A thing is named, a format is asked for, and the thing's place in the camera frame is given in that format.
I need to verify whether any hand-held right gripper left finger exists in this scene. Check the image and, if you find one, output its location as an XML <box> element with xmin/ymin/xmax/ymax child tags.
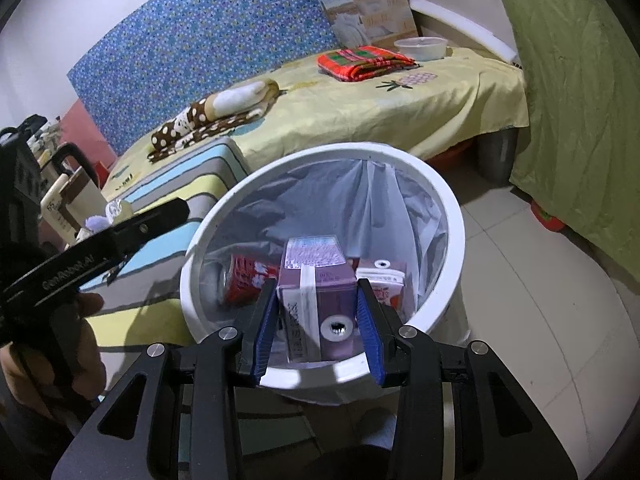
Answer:
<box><xmin>50</xmin><ymin>277</ymin><xmax>281</xmax><ymax>480</ymax></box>

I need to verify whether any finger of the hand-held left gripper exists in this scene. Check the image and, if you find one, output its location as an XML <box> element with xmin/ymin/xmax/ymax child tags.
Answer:
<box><xmin>0</xmin><ymin>198</ymin><xmax>191</xmax><ymax>323</ymax></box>

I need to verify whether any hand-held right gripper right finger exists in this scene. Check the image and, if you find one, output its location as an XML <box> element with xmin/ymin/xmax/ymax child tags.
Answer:
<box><xmin>354</xmin><ymin>277</ymin><xmax>576</xmax><ymax>480</ymax></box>

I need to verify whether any small pink drink carton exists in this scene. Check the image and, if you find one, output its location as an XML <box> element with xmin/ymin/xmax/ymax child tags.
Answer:
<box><xmin>354</xmin><ymin>258</ymin><xmax>408</xmax><ymax>313</ymax></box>

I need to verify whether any purple drink carton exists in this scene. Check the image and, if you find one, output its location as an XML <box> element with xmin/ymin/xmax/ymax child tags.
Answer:
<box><xmin>277</xmin><ymin>235</ymin><xmax>358</xmax><ymax>363</ymax></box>

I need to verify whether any red drink can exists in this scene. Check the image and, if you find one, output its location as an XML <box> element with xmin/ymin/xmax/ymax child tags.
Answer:
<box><xmin>217</xmin><ymin>254</ymin><xmax>281</xmax><ymax>308</ymax></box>

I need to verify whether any white round trash bin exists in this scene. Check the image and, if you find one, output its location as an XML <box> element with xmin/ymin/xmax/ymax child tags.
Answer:
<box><xmin>180</xmin><ymin>141</ymin><xmax>467</xmax><ymax>406</ymax></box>

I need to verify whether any person's left hand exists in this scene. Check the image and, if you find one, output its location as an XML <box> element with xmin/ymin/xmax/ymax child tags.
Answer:
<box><xmin>0</xmin><ymin>291</ymin><xmax>106</xmax><ymax>421</ymax></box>

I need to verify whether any white foam net sleeve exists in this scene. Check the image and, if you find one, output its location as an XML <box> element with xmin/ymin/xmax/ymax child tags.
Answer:
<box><xmin>105</xmin><ymin>199</ymin><xmax>135</xmax><ymax>221</ymax></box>

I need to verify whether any white lavender cloth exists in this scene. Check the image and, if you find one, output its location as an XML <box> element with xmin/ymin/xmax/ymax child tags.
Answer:
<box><xmin>75</xmin><ymin>212</ymin><xmax>113</xmax><ymax>241</ymax></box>

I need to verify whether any cream steel electric kettle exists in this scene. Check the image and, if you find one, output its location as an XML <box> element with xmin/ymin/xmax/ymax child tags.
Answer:
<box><xmin>30</xmin><ymin>142</ymin><xmax>101</xmax><ymax>241</ymax></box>

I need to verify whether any translucent bin liner bag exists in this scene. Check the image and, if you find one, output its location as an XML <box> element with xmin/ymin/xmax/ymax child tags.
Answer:
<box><xmin>200</xmin><ymin>160</ymin><xmax>451</xmax><ymax>406</ymax></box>

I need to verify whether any brown polka dot blanket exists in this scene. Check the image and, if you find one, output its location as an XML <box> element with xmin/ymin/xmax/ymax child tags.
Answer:
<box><xmin>148</xmin><ymin>79</ymin><xmax>281</xmax><ymax>163</ymax></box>

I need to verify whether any red basin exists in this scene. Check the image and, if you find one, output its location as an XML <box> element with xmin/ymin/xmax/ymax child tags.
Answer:
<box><xmin>425</xmin><ymin>140</ymin><xmax>481</xmax><ymax>166</ymax></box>

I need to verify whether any red plastic object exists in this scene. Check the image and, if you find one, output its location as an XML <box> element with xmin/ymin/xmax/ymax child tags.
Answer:
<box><xmin>530</xmin><ymin>200</ymin><xmax>566</xmax><ymax>233</ymax></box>

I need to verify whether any blue floral headboard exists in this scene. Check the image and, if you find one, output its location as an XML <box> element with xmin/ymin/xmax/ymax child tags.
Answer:
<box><xmin>67</xmin><ymin>0</ymin><xmax>346</xmax><ymax>156</ymax></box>

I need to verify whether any grey bed leg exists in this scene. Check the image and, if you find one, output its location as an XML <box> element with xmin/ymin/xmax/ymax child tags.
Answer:
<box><xmin>477</xmin><ymin>127</ymin><xmax>518</xmax><ymax>186</ymax></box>

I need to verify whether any yellow pineapple bed sheet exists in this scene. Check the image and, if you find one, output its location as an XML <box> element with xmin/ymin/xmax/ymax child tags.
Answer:
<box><xmin>100</xmin><ymin>47</ymin><xmax>530</xmax><ymax>201</ymax></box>

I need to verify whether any red plaid cloth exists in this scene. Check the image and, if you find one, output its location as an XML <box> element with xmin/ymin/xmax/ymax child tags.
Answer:
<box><xmin>317</xmin><ymin>45</ymin><xmax>418</xmax><ymax>82</ymax></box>

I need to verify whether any clear plastic bowl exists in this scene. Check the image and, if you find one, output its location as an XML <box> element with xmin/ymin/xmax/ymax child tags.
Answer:
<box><xmin>395</xmin><ymin>36</ymin><xmax>447</xmax><ymax>61</ymax></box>

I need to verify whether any green curtain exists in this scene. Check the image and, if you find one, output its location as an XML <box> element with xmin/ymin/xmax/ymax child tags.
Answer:
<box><xmin>487</xmin><ymin>0</ymin><xmax>640</xmax><ymax>281</ymax></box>

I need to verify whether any cardboard quilt box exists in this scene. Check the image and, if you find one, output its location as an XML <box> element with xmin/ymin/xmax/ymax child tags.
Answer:
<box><xmin>307</xmin><ymin>0</ymin><xmax>423</xmax><ymax>48</ymax></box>

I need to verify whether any white foam board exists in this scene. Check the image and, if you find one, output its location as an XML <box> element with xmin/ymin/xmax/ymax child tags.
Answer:
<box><xmin>410</xmin><ymin>0</ymin><xmax>521</xmax><ymax>63</ymax></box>

